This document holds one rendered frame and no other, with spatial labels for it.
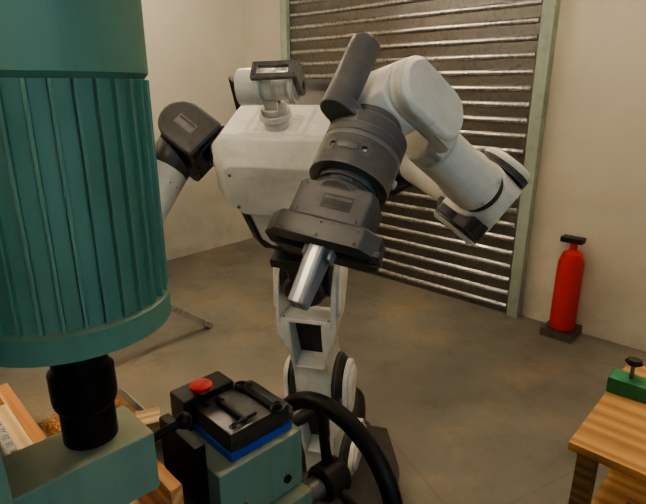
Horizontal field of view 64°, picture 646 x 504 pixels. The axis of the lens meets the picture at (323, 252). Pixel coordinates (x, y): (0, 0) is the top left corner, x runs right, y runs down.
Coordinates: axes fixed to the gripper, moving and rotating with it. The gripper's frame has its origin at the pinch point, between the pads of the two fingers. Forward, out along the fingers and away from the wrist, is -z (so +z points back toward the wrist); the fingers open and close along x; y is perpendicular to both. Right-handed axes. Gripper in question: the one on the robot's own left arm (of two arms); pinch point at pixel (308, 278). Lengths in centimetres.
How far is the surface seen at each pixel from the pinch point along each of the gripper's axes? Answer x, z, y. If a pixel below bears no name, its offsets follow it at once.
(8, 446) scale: 36.5, -28.6, -16.3
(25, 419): 42, -26, -23
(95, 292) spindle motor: 11.2, -10.0, 12.3
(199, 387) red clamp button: 16.2, -12.7, -19.4
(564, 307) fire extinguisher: -49, 109, -258
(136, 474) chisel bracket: 11.6, -23.1, -6.4
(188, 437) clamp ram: 13.3, -18.7, -16.8
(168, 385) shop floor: 123, -12, -190
